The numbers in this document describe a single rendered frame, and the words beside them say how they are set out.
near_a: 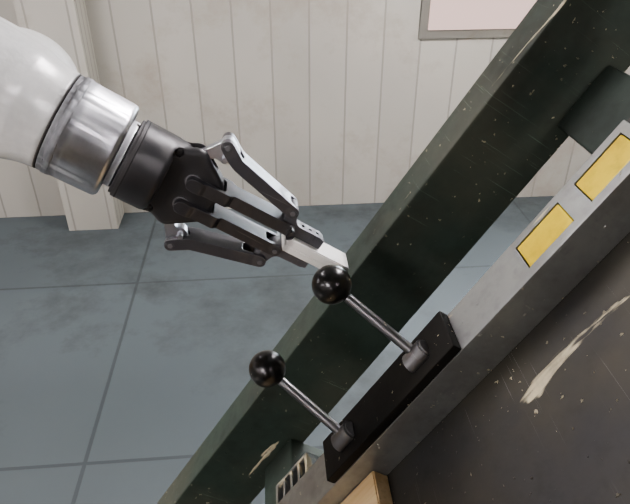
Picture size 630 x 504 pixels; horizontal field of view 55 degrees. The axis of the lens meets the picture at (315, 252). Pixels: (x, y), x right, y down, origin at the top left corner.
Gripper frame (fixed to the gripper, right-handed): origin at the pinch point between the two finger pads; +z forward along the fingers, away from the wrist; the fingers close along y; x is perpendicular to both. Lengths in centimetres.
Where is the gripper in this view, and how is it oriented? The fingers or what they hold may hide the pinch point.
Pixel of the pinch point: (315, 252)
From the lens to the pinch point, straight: 60.2
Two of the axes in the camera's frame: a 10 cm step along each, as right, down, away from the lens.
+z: 8.4, 4.3, 3.3
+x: 0.7, 5.2, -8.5
